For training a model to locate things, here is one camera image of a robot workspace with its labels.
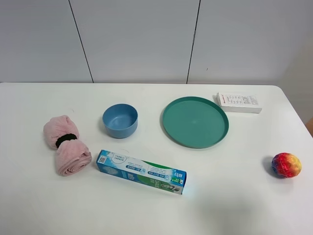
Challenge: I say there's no rainbow coloured ball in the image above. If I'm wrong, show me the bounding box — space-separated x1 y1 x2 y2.
271 153 302 178

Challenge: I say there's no blue bowl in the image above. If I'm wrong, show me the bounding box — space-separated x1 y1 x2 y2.
102 103 138 139

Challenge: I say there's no teal round plate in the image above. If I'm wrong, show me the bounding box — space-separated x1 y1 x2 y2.
161 96 229 149

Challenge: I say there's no black hair tie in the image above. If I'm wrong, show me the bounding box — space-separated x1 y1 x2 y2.
55 133 78 149

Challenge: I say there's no blue green toothpaste box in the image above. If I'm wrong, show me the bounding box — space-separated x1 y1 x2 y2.
96 150 187 195

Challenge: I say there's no white small box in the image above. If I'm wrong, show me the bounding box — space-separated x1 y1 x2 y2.
216 93 262 114

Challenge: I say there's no pink rolled towel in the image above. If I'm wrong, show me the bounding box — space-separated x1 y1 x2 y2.
43 115 92 176

